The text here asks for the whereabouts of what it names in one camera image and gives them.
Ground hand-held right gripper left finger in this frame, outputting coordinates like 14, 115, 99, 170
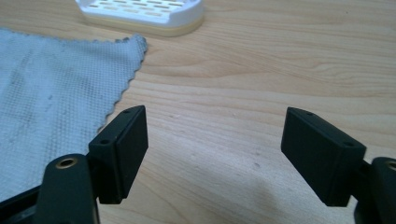
86, 105, 149, 205

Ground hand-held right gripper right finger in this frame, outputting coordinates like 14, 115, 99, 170
280, 106, 368, 207

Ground light blue woven cloth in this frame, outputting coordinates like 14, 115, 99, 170
0, 27, 149, 203

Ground white slotted soap dish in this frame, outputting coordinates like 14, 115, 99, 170
74, 0, 205, 38

